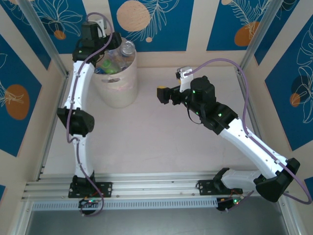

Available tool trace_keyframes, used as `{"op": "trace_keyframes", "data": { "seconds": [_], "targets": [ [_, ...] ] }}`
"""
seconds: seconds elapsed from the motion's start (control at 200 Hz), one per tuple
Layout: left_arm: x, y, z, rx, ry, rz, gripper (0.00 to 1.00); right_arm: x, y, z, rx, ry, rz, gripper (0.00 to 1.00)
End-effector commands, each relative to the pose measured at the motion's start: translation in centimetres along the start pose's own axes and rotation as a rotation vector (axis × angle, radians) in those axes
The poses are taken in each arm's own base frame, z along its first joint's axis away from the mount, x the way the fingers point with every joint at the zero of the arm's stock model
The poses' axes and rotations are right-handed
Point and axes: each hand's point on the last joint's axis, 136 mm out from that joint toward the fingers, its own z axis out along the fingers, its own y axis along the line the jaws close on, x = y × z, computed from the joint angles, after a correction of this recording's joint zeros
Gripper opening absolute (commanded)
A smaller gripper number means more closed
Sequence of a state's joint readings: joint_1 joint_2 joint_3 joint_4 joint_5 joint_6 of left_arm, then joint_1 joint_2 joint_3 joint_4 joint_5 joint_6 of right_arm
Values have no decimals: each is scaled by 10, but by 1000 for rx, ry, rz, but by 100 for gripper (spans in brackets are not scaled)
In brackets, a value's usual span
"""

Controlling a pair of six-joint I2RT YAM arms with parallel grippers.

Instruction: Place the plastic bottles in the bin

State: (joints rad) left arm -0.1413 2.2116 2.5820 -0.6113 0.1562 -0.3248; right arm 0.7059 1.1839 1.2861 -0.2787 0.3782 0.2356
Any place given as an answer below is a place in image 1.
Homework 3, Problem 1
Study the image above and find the grey metal sheet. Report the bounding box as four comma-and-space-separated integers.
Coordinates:
24, 195, 300, 235

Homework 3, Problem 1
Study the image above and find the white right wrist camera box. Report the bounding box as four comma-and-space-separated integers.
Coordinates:
176, 66, 195, 93

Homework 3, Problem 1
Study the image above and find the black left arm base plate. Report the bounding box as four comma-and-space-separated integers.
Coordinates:
68, 181, 113, 198

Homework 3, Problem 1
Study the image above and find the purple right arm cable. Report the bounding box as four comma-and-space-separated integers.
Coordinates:
188, 58, 310, 213

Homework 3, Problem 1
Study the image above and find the grey slotted cable duct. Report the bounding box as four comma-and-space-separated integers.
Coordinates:
31, 198, 219, 212

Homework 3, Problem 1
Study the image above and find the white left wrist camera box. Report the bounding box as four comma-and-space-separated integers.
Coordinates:
95, 19, 108, 37

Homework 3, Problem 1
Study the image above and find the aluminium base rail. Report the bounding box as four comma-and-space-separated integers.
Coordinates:
21, 171, 291, 203

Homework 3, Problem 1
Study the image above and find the blue tinted clear bottle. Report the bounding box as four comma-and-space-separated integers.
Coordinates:
119, 40, 136, 58

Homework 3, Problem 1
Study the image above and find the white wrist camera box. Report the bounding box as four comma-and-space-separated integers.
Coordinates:
176, 66, 195, 93
95, 19, 108, 37

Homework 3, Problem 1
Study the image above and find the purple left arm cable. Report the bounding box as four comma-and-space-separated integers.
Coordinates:
66, 12, 113, 217

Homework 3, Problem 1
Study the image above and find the aluminium frame post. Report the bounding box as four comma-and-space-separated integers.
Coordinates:
17, 0, 70, 77
239, 0, 282, 73

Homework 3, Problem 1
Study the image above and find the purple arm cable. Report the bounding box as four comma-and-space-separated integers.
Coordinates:
188, 58, 310, 213
66, 12, 113, 217

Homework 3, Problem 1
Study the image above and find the green label clear bottle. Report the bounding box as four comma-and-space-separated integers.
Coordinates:
101, 60, 115, 71

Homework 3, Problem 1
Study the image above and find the beige plastic waste bin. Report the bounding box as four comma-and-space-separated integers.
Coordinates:
91, 34, 139, 109

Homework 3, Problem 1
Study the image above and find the aluminium side rail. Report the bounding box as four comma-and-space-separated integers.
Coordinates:
36, 72, 71, 182
235, 68, 275, 176

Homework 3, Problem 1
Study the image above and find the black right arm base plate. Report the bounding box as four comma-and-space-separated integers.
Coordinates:
197, 180, 243, 196

